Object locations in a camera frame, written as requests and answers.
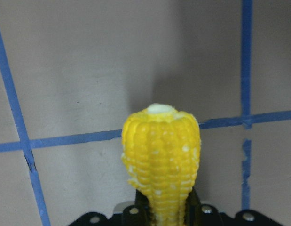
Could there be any brown paper table mat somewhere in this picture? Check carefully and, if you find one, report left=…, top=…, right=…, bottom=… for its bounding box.
left=0, top=0, right=291, bottom=226

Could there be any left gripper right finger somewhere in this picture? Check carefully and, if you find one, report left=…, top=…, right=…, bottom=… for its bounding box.
left=186, top=187, right=224, bottom=226

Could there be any yellow corn cob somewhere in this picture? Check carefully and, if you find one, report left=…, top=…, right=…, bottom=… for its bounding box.
left=121, top=103, right=201, bottom=226

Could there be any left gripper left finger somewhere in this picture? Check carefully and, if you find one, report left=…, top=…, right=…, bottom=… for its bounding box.
left=121, top=190, right=150, bottom=226

